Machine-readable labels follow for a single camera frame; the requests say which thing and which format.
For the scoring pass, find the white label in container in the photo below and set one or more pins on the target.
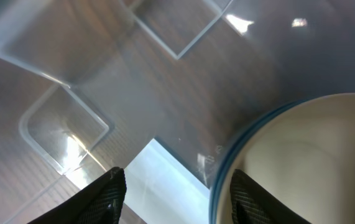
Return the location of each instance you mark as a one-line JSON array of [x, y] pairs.
[[160, 189]]

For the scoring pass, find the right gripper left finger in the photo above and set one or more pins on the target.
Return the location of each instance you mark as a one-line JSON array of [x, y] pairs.
[[99, 202]]

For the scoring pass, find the beige large bowl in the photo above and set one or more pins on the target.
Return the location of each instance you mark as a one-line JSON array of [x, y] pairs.
[[305, 158]]

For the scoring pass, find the clear plastic storage container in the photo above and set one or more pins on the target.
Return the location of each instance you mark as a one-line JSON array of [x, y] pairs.
[[189, 74]]

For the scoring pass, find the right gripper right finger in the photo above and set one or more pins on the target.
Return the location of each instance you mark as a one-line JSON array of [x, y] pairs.
[[252, 204]]

